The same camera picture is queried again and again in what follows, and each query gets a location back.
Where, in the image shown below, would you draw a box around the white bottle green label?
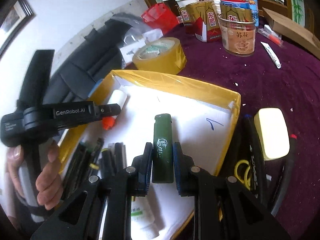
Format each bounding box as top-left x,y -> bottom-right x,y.
131,197 -> 159,239

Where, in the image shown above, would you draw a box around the person's left hand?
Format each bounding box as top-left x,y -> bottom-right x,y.
7,141 -> 63,210

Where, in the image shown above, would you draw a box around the yellow cardboard tray box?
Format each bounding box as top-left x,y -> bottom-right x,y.
57,69 -> 242,240

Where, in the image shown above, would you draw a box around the black bag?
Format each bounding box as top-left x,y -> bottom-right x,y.
43,12 -> 143,104

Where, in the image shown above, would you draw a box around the yellow packing tape roll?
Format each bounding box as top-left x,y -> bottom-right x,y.
132,37 -> 187,75

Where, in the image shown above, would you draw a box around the purple velvet tablecloth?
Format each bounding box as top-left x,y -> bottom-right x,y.
168,25 -> 319,239

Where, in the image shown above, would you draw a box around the red plastic bag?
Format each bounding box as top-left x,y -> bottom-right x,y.
141,3 -> 179,35

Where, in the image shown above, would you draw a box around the small white glue tube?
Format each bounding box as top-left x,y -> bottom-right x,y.
260,42 -> 281,69

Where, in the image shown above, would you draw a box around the red cigarette pack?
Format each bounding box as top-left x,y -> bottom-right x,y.
186,0 -> 221,43

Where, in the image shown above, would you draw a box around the clear jar brown contents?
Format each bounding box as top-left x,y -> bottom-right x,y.
218,14 -> 256,57

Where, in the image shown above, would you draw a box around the red pen in wrapper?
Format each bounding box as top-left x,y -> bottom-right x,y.
258,28 -> 283,47

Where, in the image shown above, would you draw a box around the brown cardboard tray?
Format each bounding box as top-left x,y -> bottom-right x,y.
263,8 -> 320,59

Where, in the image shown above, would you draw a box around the blue snack bag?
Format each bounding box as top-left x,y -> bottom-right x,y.
247,0 -> 259,28

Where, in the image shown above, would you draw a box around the white keychain tag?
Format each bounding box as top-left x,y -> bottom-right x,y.
253,108 -> 290,161

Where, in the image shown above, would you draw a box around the framed wall picture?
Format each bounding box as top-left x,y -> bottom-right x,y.
1,0 -> 35,57

